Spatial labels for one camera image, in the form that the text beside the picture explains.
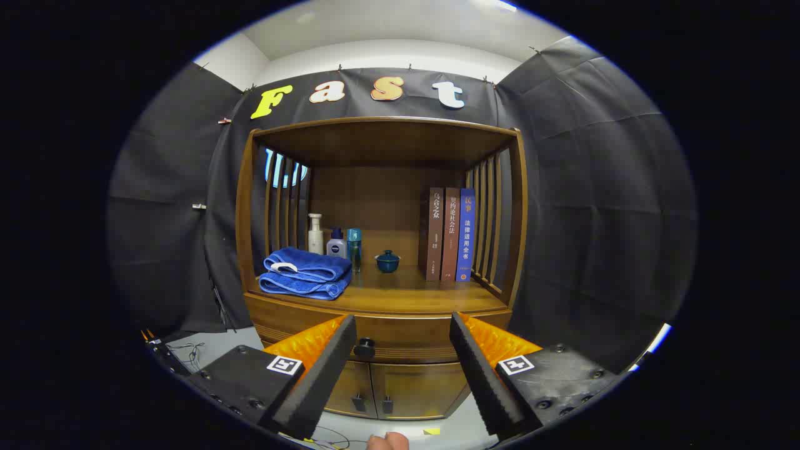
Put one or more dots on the wooden cabinet door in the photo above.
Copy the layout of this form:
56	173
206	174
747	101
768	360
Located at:
350	381
419	387

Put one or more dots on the wooden cabinet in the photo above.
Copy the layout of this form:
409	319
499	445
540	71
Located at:
381	144

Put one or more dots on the blue book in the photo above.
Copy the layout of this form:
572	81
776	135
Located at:
465	237

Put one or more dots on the dark brown book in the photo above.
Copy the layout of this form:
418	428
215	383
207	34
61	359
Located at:
434	237

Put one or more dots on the teal transparent bottle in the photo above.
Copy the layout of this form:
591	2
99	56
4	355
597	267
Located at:
354	247

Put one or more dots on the blue folded towel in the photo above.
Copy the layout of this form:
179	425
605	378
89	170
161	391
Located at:
306	272

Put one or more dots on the white bottle with blue cap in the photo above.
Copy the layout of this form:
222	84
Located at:
337	249

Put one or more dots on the white pump bottle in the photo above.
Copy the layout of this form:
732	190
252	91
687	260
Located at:
315	240

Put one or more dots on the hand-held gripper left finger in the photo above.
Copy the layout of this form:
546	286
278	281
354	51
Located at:
325	375

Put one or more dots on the reddish brown book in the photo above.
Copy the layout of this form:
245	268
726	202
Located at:
450	237

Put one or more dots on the wooden countertop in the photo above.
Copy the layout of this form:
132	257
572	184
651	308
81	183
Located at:
406	294

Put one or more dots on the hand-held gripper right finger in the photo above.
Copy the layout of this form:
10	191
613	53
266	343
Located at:
481	375

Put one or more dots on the dark blue lidded teacup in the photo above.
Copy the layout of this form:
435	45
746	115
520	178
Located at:
387	262

